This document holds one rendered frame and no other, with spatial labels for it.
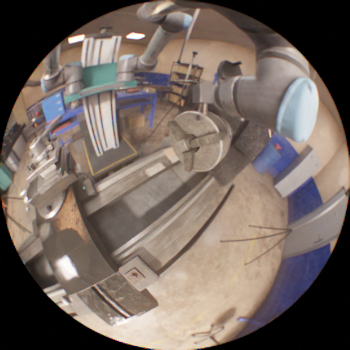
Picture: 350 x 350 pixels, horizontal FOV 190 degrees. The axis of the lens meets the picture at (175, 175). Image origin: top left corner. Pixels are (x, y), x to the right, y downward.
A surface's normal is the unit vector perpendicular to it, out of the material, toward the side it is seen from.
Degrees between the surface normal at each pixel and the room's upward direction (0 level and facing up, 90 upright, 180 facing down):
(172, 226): 0
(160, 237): 0
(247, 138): 90
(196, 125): 90
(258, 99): 111
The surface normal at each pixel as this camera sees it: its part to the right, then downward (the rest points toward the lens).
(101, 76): 0.68, 0.67
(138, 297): 0.23, -0.57
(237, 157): -0.70, 0.47
